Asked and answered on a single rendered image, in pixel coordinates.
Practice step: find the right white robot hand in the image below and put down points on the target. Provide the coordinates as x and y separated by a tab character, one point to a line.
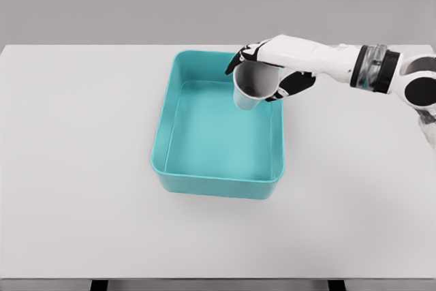
282	51

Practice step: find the teal plastic basket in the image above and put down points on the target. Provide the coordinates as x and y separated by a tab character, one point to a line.
218	134

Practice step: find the white paper cup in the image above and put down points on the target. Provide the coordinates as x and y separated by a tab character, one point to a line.
253	81

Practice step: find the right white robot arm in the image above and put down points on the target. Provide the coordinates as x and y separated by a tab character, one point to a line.
371	62

